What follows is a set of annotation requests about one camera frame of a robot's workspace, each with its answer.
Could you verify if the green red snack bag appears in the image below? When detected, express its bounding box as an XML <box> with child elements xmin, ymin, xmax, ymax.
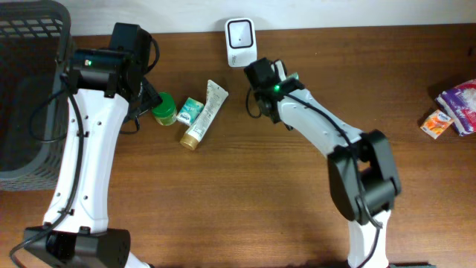
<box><xmin>152</xmin><ymin>92</ymin><xmax>177</xmax><ymax>126</ymax></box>

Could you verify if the small teal tissue pack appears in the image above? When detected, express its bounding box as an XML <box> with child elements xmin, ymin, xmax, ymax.
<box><xmin>176</xmin><ymin>98</ymin><xmax>205</xmax><ymax>126</ymax></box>

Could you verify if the white cream tube gold cap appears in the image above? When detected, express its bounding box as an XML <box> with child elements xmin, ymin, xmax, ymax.
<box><xmin>180</xmin><ymin>80</ymin><xmax>229</xmax><ymax>150</ymax></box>

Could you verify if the red purple pad package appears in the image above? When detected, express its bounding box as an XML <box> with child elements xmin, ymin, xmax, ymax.
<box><xmin>434</xmin><ymin>78</ymin><xmax>476</xmax><ymax>138</ymax></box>

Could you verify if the small orange tissue pack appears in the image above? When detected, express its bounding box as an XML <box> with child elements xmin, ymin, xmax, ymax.
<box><xmin>420</xmin><ymin>109</ymin><xmax>454</xmax><ymax>139</ymax></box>

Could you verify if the teal snack packet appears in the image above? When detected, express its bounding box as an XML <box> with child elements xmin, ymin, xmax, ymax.
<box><xmin>287</xmin><ymin>72</ymin><xmax>299</xmax><ymax>80</ymax></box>

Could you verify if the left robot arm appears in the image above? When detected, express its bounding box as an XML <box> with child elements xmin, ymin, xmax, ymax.
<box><xmin>20</xmin><ymin>23</ymin><xmax>161</xmax><ymax>267</ymax></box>

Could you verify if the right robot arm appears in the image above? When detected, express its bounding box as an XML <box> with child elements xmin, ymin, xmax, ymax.
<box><xmin>244</xmin><ymin>58</ymin><xmax>402</xmax><ymax>267</ymax></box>

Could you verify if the white barcode scanner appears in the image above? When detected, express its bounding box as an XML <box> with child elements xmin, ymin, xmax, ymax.
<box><xmin>225</xmin><ymin>18</ymin><xmax>257</xmax><ymax>68</ymax></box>

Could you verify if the dark grey plastic basket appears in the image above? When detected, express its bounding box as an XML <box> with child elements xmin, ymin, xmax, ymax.
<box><xmin>1</xmin><ymin>1</ymin><xmax>75</xmax><ymax>191</ymax></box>

